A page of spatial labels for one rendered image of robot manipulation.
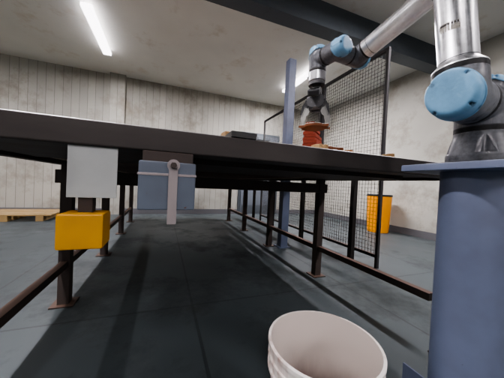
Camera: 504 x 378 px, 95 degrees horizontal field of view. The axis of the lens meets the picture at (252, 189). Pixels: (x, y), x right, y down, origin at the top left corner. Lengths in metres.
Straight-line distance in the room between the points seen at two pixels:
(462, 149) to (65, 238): 1.03
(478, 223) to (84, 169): 1.00
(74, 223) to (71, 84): 5.82
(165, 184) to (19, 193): 5.84
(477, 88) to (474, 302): 0.55
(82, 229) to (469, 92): 0.94
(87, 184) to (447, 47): 0.95
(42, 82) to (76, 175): 5.90
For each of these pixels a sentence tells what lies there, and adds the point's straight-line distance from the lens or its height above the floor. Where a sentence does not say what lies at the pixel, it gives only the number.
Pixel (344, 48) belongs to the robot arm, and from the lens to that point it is 1.10.
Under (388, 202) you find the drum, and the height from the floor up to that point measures 0.57.
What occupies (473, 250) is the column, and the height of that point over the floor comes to 0.64.
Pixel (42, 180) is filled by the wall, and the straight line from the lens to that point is 6.25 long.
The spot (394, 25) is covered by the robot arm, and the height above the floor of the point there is 1.38.
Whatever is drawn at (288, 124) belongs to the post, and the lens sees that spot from 3.07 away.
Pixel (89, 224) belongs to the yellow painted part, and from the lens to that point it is 0.64.
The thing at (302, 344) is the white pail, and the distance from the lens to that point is 0.94.
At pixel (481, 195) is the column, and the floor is 0.78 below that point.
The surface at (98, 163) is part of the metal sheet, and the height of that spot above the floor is 0.82.
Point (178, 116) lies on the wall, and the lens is 6.03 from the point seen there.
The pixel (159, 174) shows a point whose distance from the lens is 0.61.
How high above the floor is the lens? 0.78
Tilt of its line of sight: 1 degrees down
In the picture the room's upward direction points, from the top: 3 degrees clockwise
